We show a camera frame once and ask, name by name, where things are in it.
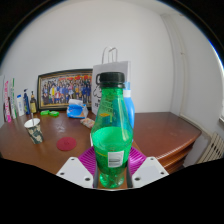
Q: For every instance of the yellow bottle black pump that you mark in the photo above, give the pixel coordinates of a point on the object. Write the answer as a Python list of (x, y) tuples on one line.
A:
[(33, 106)]

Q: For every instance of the tall white green box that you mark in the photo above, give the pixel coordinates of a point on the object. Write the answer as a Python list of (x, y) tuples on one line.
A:
[(13, 100)]

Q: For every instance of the tall pink box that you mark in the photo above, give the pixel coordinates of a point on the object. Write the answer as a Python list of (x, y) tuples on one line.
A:
[(7, 103)]

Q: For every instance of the blue detergent bottle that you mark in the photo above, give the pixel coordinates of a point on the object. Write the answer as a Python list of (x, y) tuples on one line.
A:
[(130, 106)]

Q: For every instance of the dark framed group photo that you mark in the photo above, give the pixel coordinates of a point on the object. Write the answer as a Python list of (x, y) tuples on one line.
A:
[(63, 88)]

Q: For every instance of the white tube blue cap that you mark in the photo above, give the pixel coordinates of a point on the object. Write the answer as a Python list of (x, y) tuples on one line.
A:
[(20, 106)]

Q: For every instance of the thin grey stirring stick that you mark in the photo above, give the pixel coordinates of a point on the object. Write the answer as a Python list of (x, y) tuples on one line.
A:
[(32, 118)]

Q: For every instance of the dark blue pump bottle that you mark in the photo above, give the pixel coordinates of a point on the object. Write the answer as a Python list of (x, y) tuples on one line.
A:
[(26, 105)]

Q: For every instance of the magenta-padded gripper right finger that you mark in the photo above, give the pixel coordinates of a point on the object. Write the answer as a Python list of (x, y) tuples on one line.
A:
[(148, 170)]

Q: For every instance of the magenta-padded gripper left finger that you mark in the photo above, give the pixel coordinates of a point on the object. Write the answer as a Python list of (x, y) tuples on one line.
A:
[(75, 171)]

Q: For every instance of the small green packet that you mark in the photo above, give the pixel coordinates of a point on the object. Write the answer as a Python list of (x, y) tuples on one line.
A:
[(54, 113), (44, 112)]

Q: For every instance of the window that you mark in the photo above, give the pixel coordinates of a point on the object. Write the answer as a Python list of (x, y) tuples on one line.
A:
[(222, 100)]

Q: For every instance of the white paper gift bag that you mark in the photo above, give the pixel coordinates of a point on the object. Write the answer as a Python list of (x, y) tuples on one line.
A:
[(113, 66)]

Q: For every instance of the small patterned snack packet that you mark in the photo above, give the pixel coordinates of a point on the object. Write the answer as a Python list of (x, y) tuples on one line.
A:
[(87, 122)]

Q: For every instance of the flat round red coaster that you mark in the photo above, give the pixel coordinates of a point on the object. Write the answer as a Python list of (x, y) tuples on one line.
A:
[(66, 144)]

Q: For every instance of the white wall radiator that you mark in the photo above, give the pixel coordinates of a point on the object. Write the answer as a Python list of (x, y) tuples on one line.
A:
[(213, 150)]

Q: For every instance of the blue tissue pack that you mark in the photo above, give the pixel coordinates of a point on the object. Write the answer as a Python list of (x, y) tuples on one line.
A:
[(76, 110)]

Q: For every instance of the green plastic drink bottle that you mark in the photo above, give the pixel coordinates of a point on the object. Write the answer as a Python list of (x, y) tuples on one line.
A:
[(111, 140)]

